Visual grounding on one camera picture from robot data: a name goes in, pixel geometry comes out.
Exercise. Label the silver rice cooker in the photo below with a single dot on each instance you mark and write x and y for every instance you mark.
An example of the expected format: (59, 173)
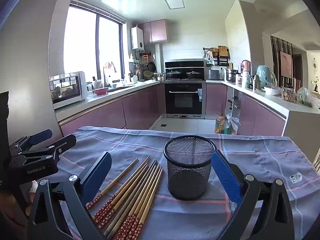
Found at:
(213, 74)

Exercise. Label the black wok with lid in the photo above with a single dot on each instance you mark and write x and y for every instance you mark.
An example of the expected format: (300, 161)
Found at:
(173, 74)

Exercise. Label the white water heater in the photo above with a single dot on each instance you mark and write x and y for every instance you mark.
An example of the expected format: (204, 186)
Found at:
(137, 37)

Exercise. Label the bunch of wooden chopsticks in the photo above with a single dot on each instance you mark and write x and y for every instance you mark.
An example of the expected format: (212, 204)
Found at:
(140, 192)

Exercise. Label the pink wall cabinet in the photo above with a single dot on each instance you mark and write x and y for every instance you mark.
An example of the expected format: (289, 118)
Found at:
(157, 31)

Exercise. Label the grey refrigerator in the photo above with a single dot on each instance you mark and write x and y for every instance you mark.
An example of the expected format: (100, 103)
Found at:
(30, 55)

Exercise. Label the white bowl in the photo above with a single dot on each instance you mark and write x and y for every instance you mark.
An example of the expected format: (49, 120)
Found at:
(272, 91)

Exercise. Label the pink bowl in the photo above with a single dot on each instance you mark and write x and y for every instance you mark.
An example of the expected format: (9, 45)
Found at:
(100, 91)

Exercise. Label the white countertop oven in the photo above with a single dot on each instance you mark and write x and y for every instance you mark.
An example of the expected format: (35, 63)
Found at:
(80, 87)

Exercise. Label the black built-in oven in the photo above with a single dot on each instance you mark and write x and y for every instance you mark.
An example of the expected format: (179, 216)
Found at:
(183, 100)

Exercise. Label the mint green appliance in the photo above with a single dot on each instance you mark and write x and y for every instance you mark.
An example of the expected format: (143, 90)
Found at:
(265, 76)

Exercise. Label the steel thermos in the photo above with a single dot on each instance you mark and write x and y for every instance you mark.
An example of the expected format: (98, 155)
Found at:
(256, 82)

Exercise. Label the steel stock pot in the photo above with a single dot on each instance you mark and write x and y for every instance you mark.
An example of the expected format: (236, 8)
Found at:
(231, 75)

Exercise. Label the white plastic bag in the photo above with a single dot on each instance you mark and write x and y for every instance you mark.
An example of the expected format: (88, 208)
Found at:
(233, 125)

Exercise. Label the pink wall painting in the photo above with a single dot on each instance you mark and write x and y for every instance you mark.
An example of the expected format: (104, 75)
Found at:
(286, 65)

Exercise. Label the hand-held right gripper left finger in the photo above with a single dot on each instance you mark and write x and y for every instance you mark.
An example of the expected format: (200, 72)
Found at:
(100, 171)

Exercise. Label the blue plaid tablecloth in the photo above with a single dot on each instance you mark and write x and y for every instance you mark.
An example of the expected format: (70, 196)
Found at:
(262, 160)

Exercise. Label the black mesh utensil holder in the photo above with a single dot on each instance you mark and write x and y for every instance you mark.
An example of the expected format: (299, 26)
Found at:
(187, 180)

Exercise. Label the ceiling light panel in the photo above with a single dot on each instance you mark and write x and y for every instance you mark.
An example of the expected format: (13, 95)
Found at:
(173, 0)

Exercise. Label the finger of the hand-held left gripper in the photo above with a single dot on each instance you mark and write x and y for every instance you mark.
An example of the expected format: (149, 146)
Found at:
(65, 142)
(41, 135)

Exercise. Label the large kitchen window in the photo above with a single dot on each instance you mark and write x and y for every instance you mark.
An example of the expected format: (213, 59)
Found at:
(80, 42)

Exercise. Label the plastic bag of greens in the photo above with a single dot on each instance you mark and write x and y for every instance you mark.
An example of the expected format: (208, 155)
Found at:
(306, 97)

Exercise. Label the black pan with lid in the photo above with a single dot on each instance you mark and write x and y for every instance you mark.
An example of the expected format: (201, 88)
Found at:
(193, 74)

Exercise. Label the round wall clock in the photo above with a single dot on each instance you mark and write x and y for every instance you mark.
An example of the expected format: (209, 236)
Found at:
(315, 63)

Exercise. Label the person's left hand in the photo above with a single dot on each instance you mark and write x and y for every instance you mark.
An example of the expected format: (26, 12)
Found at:
(32, 187)

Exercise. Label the pink kettle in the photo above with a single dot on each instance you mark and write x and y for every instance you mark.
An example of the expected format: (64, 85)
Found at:
(246, 66)

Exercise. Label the beige hanging cloth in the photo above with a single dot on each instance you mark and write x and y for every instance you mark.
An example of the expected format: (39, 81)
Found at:
(109, 67)

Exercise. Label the black wall rack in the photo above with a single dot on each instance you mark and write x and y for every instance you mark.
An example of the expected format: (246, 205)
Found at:
(222, 60)

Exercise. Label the white bottle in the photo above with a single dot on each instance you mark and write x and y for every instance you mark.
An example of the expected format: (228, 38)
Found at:
(245, 80)

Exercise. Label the striped dark curtain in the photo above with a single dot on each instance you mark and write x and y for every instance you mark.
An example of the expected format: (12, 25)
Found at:
(275, 55)

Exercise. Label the clear egg box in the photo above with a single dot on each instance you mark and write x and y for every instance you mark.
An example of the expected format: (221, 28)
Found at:
(288, 95)

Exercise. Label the cooking oil bottle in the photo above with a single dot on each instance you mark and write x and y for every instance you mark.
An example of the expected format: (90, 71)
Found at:
(221, 126)

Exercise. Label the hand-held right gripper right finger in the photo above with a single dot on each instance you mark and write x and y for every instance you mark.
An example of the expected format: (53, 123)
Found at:
(225, 175)

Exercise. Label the pink base cabinets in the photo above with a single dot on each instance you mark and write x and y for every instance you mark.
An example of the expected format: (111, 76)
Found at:
(260, 120)
(140, 107)

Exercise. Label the hanging frying pan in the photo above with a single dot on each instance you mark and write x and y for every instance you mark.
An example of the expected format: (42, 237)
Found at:
(151, 66)

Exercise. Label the black range hood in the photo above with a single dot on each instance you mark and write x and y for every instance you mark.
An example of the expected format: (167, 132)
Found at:
(183, 64)

